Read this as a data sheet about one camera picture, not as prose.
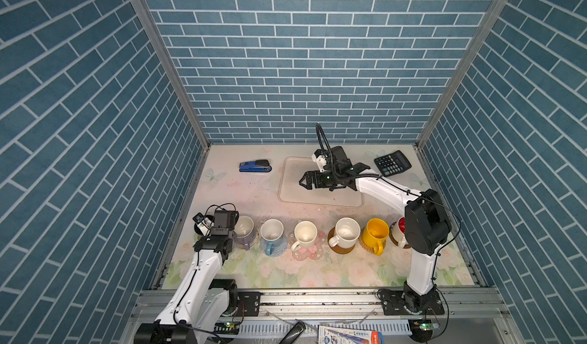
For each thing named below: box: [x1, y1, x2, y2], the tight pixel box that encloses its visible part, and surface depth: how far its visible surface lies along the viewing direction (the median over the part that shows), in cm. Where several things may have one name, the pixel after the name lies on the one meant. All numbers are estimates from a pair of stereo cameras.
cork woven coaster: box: [359, 227, 375, 254], surface depth 88 cm
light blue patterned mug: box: [259, 218, 285, 257], surface depth 83 cm
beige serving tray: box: [278, 156, 364, 208], surface depth 103 cm
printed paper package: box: [317, 325, 385, 344], surface depth 69 cm
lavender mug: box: [233, 215, 255, 251], surface depth 84 cm
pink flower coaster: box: [287, 230, 328, 261], surface depth 86 cm
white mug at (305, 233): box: [291, 220, 318, 252], surface depth 83 cm
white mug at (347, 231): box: [328, 217, 361, 249], surface depth 84 cm
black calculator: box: [373, 149, 412, 178], surface depth 113 cm
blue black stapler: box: [238, 159, 273, 173], surface depth 110 cm
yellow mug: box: [362, 217, 390, 257], surface depth 84 cm
